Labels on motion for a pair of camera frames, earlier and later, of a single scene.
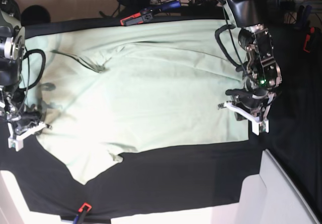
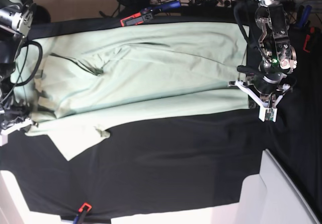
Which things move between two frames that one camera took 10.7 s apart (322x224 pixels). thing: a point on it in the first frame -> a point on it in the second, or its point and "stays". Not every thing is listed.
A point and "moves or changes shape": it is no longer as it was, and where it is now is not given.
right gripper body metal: (254, 100) -> (265, 82)
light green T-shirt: (105, 90) moves or changes shape
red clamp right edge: (312, 30) stays
